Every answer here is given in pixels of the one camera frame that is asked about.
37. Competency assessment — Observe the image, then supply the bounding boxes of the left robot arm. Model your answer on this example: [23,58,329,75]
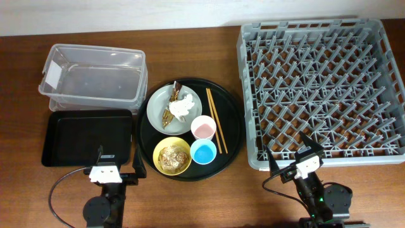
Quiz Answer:
[83,146,147,228]

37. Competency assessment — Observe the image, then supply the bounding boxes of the noodle food scraps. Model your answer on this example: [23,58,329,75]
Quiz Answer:
[158,146,190,174]

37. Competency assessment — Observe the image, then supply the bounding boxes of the grey plate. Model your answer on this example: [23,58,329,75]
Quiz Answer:
[147,84,203,136]

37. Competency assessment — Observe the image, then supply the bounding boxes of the pink cup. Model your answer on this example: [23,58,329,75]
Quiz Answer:
[190,115,216,140]

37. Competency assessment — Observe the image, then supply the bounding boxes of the brown snack wrapper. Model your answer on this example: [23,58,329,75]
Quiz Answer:
[162,81,182,129]

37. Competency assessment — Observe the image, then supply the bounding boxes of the black rectangular tray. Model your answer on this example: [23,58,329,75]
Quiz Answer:
[41,110,133,167]

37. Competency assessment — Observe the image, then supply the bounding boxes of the clear plastic bin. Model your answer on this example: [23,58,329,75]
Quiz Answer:
[39,44,147,114]

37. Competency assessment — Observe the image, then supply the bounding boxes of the grey dishwasher rack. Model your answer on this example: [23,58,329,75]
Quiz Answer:
[237,19,404,171]

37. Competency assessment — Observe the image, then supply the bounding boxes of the right wooden chopstick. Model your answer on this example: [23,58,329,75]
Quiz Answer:
[206,88,228,154]

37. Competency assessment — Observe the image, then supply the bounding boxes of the blue cup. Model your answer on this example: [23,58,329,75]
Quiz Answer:
[190,139,217,165]

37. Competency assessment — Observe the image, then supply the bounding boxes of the yellow bowl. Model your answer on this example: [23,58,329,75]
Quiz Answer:
[153,137,192,176]

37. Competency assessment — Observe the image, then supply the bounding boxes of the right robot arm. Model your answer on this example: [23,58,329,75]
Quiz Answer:
[262,132,371,228]

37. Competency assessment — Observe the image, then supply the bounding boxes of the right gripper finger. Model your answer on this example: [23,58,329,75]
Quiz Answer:
[265,146,280,177]
[299,131,324,155]

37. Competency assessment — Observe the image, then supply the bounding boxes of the white napkin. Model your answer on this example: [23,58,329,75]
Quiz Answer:
[171,94,195,123]

